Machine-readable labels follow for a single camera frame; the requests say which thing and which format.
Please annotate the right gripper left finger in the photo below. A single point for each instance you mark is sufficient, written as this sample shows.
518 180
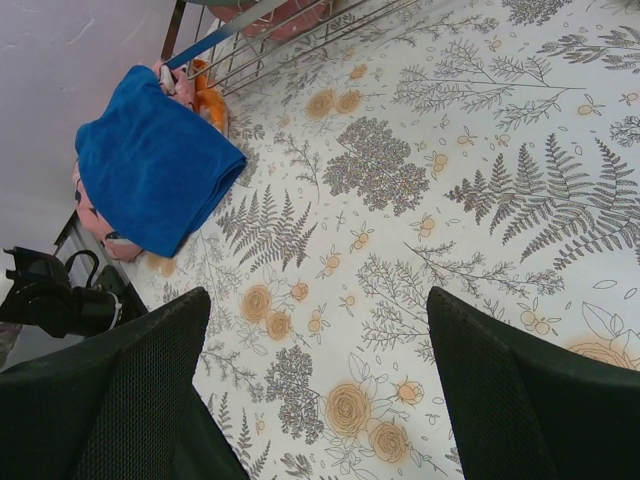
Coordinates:
120 405

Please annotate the pink patterned cloth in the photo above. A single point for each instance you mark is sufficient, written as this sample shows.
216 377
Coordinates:
196 94

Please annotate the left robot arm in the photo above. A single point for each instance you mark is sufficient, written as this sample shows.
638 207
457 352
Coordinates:
41 294

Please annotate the blue folded towel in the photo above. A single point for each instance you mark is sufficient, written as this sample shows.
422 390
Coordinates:
152 168

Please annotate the pink polka dot plate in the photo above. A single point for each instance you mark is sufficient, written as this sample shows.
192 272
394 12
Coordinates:
288 20

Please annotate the wire dish rack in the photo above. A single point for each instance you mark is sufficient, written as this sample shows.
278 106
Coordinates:
262 37

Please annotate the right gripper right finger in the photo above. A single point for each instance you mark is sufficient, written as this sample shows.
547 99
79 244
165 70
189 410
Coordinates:
523 408

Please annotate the floral tablecloth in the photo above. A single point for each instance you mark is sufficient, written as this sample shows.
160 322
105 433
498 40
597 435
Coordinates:
489 148

